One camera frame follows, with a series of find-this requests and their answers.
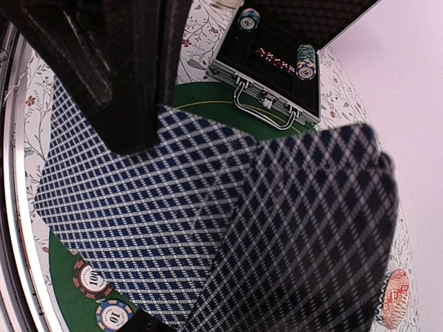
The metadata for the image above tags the aluminium poker chip case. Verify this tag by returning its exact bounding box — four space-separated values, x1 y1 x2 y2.
208 0 376 131

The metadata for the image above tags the red patterned small bowl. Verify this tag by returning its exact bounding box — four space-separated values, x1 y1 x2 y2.
374 268 410 330

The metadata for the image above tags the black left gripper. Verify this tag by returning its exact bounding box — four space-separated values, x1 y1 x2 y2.
1 0 192 154

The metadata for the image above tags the blue checkered playing card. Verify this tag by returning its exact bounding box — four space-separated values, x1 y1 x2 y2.
33 75 259 328

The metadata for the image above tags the round green poker mat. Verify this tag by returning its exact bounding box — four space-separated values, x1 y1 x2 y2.
48 81 319 332

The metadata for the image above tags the red black 100 chip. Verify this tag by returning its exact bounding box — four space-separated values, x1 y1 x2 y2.
73 260 113 300

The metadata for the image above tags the blue peach 10 chip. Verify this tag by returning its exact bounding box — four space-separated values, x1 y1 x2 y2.
96 299 134 332

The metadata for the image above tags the aluminium front rail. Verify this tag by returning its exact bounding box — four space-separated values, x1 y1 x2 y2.
1 22 50 331

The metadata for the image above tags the short poker chip stack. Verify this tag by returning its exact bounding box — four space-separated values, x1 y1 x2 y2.
237 8 260 32

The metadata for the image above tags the grey playing card deck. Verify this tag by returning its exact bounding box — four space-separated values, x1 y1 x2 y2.
183 123 399 331

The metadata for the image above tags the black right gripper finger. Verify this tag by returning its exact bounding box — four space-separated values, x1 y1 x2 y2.
118 309 163 332

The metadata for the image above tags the green poker chip row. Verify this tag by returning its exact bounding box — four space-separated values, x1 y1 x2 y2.
296 44 317 80

